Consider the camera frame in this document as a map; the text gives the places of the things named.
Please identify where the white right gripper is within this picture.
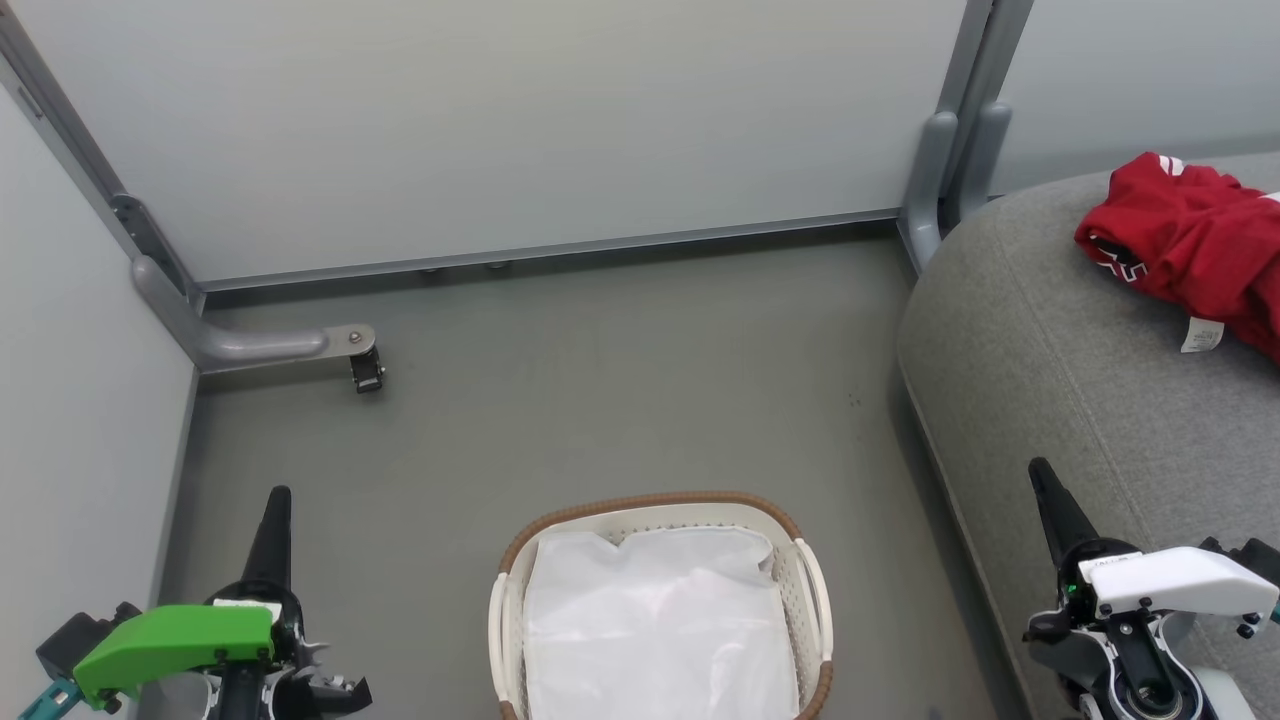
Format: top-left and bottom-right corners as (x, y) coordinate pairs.
(1027, 457), (1280, 623)

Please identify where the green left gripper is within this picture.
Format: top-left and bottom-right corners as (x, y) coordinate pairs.
(73, 486), (303, 709)

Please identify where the red jersey with black-white print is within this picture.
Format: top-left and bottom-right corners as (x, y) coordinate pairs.
(1074, 152), (1280, 363)

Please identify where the white laundry basket brown rim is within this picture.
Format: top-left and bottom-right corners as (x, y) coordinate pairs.
(487, 490), (835, 720)

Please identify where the white basket liner bag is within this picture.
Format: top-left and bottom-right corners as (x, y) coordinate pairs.
(521, 525), (802, 720)

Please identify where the grey fabric sofa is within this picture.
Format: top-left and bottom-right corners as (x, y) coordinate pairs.
(896, 150), (1280, 720)

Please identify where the small black caster wheel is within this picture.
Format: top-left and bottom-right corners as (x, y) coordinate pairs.
(348, 347), (387, 395)

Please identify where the grey partition foot with post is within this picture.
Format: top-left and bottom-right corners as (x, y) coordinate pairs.
(0, 0), (377, 374)

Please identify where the grey double partition post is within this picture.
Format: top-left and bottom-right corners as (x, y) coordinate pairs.
(897, 0), (1037, 274)

